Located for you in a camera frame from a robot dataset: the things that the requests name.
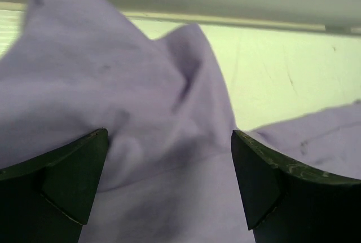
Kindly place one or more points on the purple t shirt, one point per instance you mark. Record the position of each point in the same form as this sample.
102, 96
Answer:
170, 106

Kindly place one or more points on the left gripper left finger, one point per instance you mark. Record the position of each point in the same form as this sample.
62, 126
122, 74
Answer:
49, 198

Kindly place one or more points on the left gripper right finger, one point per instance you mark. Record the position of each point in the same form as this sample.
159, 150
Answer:
285, 200

